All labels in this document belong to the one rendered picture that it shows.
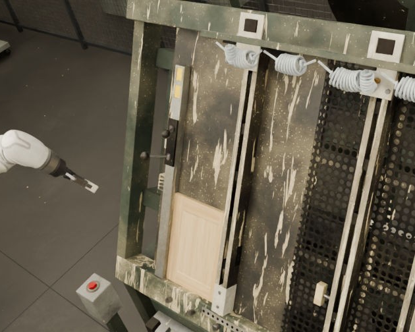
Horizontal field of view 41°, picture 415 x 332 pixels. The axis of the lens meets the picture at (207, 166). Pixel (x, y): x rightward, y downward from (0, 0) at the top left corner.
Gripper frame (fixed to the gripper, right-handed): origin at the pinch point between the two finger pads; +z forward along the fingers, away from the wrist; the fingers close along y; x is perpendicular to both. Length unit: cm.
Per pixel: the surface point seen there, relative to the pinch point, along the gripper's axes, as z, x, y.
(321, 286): 44, -19, -85
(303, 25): -12, -85, -59
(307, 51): -20, -73, -75
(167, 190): 28.8, -16.0, -8.7
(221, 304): 50, 10, -49
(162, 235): 40.6, 1.9, -10.0
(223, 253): 38, -8, -45
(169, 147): 17.6, -31.1, -7.0
